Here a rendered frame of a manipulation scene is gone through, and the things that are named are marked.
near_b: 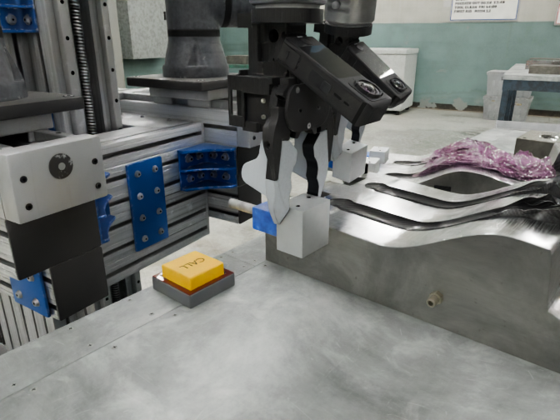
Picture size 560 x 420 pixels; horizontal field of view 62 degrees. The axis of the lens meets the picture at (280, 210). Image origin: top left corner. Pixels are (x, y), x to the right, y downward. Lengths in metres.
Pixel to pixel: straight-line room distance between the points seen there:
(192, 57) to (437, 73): 7.09
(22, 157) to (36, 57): 0.39
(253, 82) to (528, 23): 7.46
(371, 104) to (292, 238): 0.17
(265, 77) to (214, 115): 0.57
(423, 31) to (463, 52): 0.70
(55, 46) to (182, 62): 0.26
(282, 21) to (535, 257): 0.34
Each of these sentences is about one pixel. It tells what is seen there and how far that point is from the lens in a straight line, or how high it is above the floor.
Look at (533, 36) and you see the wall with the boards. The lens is 7.86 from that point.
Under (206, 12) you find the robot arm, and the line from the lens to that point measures 1.09.
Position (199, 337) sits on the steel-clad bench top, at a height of 0.80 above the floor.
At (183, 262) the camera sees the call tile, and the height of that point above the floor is 0.84.
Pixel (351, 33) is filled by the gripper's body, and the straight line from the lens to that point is 0.72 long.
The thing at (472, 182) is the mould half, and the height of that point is 0.88.
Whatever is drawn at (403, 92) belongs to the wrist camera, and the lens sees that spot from 0.72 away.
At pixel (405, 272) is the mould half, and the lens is 0.59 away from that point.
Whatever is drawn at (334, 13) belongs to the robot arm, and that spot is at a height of 1.15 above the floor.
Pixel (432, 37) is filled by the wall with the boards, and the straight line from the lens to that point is 8.02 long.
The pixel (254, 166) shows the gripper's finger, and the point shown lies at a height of 1.00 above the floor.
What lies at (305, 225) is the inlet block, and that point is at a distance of 0.49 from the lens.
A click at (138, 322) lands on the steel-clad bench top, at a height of 0.80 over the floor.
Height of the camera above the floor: 1.13
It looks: 21 degrees down
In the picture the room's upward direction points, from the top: straight up
